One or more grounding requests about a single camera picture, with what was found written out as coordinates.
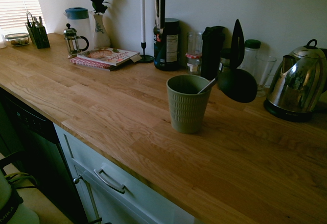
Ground green ribbed utensil holder cup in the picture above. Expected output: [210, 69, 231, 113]
[166, 74, 212, 135]

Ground black candle holder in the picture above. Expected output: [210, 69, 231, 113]
[137, 41, 155, 64]

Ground small jar gingham lid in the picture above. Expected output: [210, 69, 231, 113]
[185, 53, 203, 76]

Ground black Vega protein tub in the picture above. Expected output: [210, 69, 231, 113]
[153, 17, 181, 72]

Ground empty clear glass jar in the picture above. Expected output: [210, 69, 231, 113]
[186, 31, 204, 56]

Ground black shaker bottle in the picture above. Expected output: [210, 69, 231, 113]
[200, 26, 226, 81]

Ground Food Processor cookbook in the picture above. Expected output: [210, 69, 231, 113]
[76, 46, 143, 67]

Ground dark spice jar green lid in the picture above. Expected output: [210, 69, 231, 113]
[219, 48, 233, 73]

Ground black ladle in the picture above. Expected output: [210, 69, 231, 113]
[196, 67, 259, 104]

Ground red gingham cookbook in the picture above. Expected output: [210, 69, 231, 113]
[69, 56, 128, 72]

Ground white floral vase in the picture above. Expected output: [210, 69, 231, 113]
[92, 13, 111, 49]

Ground tall white candle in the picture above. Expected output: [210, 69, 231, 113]
[139, 0, 147, 43]

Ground clear spice jar green lid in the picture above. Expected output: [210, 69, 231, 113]
[243, 39, 262, 76]

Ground clear drinking glass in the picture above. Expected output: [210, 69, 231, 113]
[253, 55, 277, 98]

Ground glass French press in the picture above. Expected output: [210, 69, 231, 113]
[62, 23, 90, 59]

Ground blue lid plastic pitcher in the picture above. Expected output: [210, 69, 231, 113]
[63, 7, 91, 52]

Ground black dishwasher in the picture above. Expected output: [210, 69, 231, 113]
[0, 88, 88, 224]

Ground stainless steel electric kettle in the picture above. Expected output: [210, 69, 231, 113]
[263, 39, 327, 123]

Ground dark cutlery caddy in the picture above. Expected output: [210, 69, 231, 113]
[25, 24, 51, 49]

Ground glass food container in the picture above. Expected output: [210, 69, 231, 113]
[5, 32, 30, 47]

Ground white window blinds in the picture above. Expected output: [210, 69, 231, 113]
[0, 0, 46, 35]

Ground silver drawer handle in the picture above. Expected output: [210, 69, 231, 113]
[92, 167, 127, 195]

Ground white cabinet drawer with handle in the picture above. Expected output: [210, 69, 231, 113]
[53, 122, 201, 224]

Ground yellow green cable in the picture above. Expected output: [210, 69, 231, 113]
[4, 171, 35, 187]

